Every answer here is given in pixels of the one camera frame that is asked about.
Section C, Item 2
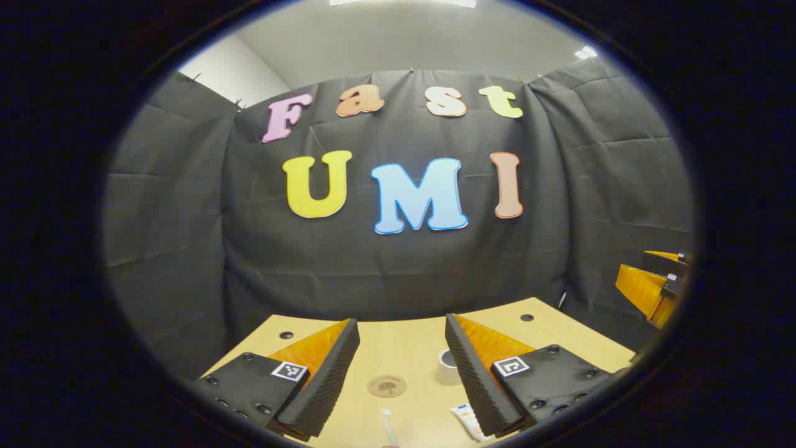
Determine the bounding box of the round wooden coaster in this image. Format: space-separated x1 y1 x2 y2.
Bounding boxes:
367 375 407 399

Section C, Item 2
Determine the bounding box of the black backdrop cloth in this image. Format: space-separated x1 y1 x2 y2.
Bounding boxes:
103 56 695 381

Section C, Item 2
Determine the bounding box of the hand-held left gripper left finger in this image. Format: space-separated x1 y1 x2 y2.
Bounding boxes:
193 319 361 440

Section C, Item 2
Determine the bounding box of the white cup with wooden handle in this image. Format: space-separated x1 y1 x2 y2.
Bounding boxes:
438 349 461 386

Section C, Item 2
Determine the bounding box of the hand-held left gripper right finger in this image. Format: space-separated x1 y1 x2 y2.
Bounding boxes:
444 313 618 438

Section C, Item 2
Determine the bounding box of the light wooden desktop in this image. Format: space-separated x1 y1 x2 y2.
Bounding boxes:
202 297 635 448

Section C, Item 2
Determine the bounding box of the white toothpaste tube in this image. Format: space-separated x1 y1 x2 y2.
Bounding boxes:
451 404 490 443

